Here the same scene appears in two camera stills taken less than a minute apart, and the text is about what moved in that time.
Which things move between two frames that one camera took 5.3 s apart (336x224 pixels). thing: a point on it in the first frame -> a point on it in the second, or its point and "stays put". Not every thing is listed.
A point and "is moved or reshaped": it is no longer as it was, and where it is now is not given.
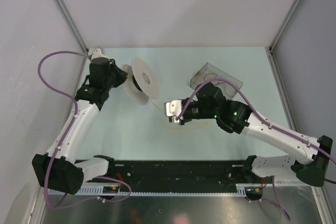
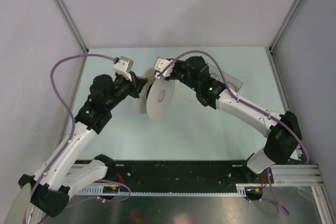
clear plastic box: x=208 y=71 stays put
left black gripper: x=122 y=75 -> x=139 y=83
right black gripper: x=184 y=120 -> x=172 y=74
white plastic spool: x=142 y=83 is moved or reshaped
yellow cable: x=185 y=128 -> x=182 y=97
